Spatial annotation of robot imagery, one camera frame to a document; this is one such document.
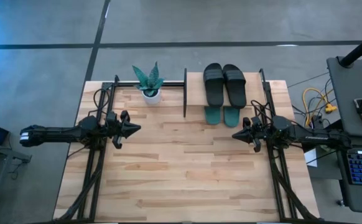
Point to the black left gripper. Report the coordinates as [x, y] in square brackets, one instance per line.
[114, 127]

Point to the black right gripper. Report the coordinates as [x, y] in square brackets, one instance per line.
[255, 132]

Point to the green rubber slide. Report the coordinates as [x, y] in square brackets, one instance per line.
[212, 116]
[231, 117]

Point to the black rubber slide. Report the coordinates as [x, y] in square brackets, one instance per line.
[235, 96]
[214, 93]

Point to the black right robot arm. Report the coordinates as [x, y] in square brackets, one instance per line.
[308, 135]

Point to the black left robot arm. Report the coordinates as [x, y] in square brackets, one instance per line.
[53, 135]

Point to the wooden shelf with black legs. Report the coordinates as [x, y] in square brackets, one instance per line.
[196, 90]

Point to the green plant in white pot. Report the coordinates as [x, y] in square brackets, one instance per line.
[151, 98]

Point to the white paper sheet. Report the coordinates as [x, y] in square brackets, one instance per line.
[311, 157]

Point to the grey side table top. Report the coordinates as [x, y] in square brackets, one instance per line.
[342, 93]

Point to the grey metal stand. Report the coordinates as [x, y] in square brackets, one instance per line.
[10, 154]

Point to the black aluminium extrusion frame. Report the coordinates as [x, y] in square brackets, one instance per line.
[125, 84]

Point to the black camera pole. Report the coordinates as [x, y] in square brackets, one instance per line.
[358, 51]

